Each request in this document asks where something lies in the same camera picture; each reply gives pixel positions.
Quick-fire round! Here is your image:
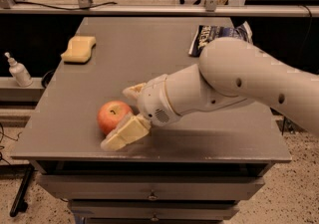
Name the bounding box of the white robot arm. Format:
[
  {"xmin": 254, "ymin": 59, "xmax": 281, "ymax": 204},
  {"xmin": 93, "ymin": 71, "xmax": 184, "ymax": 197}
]
[{"xmin": 101, "ymin": 37, "xmax": 319, "ymax": 150}]

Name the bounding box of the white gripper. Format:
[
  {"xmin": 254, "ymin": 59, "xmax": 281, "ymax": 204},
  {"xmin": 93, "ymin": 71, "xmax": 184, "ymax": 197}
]
[{"xmin": 101, "ymin": 75, "xmax": 180, "ymax": 150}]

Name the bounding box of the yellow sponge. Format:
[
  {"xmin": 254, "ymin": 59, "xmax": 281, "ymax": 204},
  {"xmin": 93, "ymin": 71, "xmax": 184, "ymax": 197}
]
[{"xmin": 61, "ymin": 36, "xmax": 96, "ymax": 64}]

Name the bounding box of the blue chip bag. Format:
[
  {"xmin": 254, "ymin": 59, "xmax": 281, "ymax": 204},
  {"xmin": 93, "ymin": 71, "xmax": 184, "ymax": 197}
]
[{"xmin": 188, "ymin": 22, "xmax": 252, "ymax": 57}]

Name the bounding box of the grey drawer cabinet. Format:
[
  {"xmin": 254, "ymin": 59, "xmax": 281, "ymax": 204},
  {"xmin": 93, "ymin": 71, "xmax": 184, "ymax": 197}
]
[{"xmin": 12, "ymin": 17, "xmax": 291, "ymax": 224}]

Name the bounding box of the black floor stand bar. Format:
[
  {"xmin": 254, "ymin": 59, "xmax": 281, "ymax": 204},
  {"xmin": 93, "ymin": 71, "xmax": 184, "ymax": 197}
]
[{"xmin": 9, "ymin": 164, "xmax": 34, "ymax": 218}]

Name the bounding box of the white pump bottle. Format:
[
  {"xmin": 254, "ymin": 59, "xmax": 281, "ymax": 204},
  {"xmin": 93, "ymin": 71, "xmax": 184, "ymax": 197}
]
[{"xmin": 5, "ymin": 52, "xmax": 33, "ymax": 87}]

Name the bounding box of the drawer with knob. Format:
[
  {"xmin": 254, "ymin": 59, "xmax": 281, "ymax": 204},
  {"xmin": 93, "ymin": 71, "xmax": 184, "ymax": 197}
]
[
  {"xmin": 38, "ymin": 175, "xmax": 264, "ymax": 201},
  {"xmin": 68, "ymin": 201, "xmax": 238, "ymax": 221}
]

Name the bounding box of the red apple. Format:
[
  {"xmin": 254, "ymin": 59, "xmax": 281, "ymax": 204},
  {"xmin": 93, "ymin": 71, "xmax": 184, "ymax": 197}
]
[{"xmin": 97, "ymin": 101, "xmax": 133, "ymax": 135}]

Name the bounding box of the top drawer with knob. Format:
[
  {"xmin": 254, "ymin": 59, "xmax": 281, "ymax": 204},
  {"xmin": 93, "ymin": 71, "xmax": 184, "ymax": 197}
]
[{"xmin": 38, "ymin": 175, "xmax": 264, "ymax": 201}]

